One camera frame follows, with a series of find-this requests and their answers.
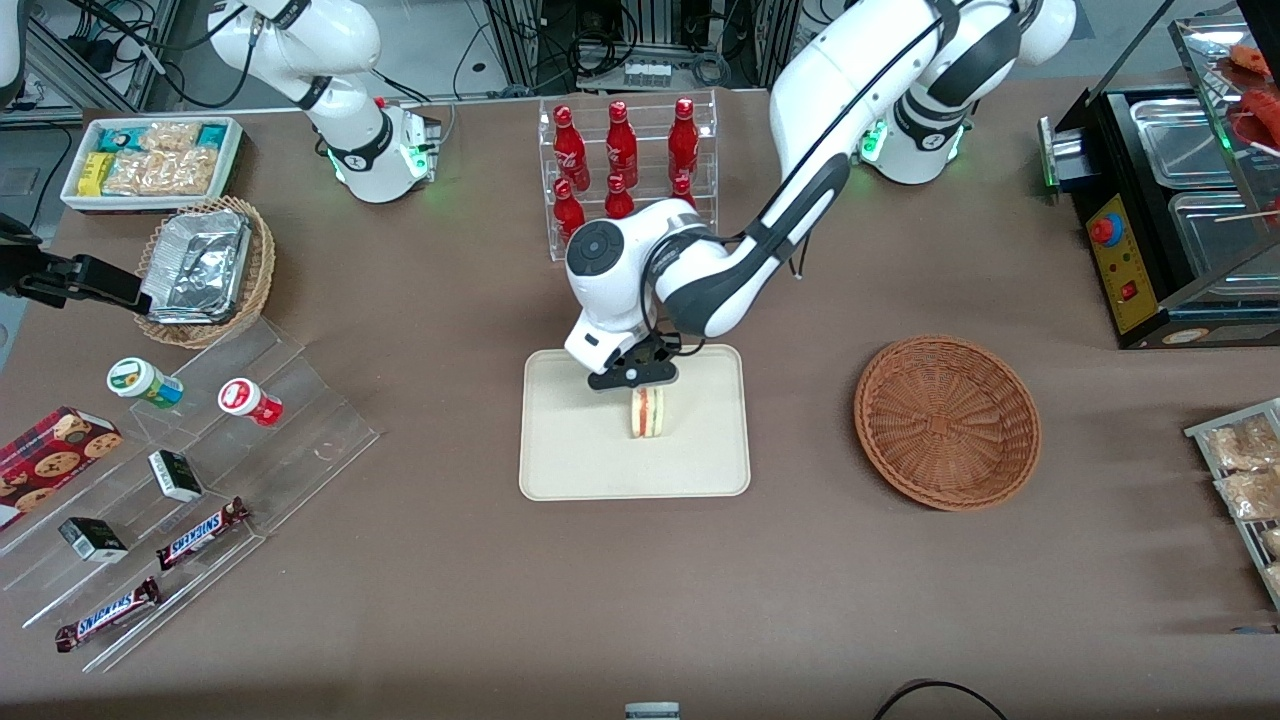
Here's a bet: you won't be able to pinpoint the aluminium frame rack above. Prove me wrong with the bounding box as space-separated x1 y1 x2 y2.
25 0 183 117

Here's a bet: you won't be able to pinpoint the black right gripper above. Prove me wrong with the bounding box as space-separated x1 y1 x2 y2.
0 214 152 308

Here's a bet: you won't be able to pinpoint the green lid snack cup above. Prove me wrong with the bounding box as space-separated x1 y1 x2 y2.
107 357 186 411

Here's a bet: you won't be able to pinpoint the steel food pan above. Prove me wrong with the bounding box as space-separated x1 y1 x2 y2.
1129 96 1253 190
1167 189 1280 283

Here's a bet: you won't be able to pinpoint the clear acrylic bottle rack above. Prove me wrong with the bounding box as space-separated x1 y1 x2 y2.
538 88 719 264

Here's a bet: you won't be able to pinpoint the small clear cracker bag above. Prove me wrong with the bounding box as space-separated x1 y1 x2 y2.
135 121 204 157

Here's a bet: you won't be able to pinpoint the black floor cable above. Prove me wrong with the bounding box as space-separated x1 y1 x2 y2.
872 679 1010 720

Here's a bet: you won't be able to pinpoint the small black carton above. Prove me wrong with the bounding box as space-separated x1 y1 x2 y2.
58 517 130 565
148 450 205 504

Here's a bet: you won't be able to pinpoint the round brown wicker basket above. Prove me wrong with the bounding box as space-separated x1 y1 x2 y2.
853 334 1042 512

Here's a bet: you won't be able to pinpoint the red lid snack cup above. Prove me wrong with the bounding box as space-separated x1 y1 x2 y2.
218 378 285 429

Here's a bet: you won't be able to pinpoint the tray of packaged snacks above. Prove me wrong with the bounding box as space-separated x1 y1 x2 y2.
1184 398 1280 611

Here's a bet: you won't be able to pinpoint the beige plastic tray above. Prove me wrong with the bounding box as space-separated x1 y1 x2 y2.
518 344 752 501

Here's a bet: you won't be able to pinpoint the stacked aluminium foil trays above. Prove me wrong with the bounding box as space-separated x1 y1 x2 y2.
140 208 253 326

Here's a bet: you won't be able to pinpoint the brown snickers bar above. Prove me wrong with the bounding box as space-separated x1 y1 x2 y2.
155 497 252 573
55 577 164 654

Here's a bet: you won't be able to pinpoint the clear acrylic stepped display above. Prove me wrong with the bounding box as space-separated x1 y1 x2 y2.
0 318 382 674

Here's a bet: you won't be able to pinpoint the large clear cracker bag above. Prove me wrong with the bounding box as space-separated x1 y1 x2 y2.
100 148 220 198

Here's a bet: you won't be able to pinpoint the black hot food warmer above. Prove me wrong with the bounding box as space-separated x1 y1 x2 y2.
1038 0 1280 351

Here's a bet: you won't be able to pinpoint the white plastic snack bin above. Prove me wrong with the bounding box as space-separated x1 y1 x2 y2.
60 116 245 215

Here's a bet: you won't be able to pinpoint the red chocolate cookie box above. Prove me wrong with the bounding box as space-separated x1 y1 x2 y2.
0 406 124 532

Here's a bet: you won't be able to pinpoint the tan wicker basket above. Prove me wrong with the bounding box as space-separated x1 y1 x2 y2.
133 196 277 350

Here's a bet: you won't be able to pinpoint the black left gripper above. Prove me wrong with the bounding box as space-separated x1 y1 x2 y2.
587 337 682 398

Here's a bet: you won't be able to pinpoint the triangular sandwich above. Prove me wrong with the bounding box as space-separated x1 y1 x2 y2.
627 386 668 440

